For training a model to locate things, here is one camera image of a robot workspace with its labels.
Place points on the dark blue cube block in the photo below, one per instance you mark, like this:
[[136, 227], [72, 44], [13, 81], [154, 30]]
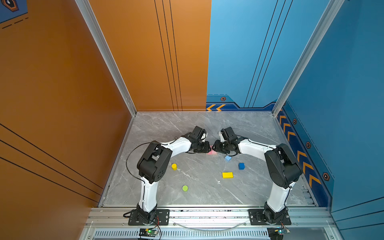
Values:
[[241, 166]]

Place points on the aluminium corner post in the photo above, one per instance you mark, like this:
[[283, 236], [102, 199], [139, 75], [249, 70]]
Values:
[[318, 34], [99, 38]]

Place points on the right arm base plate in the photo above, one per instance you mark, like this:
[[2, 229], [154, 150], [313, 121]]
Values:
[[255, 216]]

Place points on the green circuit board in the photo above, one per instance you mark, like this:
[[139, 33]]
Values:
[[148, 234], [277, 234]]

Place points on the right green circuit board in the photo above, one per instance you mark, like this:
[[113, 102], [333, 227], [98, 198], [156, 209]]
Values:
[[277, 234]]

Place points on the right aluminium corner post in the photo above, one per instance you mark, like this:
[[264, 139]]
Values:
[[318, 34]]

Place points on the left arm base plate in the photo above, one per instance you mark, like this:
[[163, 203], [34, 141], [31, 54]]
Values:
[[160, 217]]

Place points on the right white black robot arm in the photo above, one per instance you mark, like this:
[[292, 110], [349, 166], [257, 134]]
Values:
[[283, 168]]

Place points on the left green circuit board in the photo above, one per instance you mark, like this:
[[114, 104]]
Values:
[[148, 234]]

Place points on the yellow cylinder block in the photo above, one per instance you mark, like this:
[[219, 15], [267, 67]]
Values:
[[174, 166]]

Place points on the aluminium front rail frame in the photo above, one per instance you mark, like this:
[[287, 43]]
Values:
[[210, 223]]

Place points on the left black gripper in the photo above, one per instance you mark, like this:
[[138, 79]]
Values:
[[206, 147]]

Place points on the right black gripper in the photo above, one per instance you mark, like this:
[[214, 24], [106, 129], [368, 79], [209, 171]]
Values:
[[216, 148]]

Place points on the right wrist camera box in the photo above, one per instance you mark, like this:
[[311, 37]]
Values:
[[228, 135]]

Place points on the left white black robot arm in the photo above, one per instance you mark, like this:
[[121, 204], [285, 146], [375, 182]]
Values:
[[153, 164]]

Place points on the left aluminium corner post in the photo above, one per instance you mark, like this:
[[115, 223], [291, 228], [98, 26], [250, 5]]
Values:
[[99, 38]]

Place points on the yellow rectangular block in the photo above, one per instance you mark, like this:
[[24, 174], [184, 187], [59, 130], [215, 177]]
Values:
[[227, 175]]

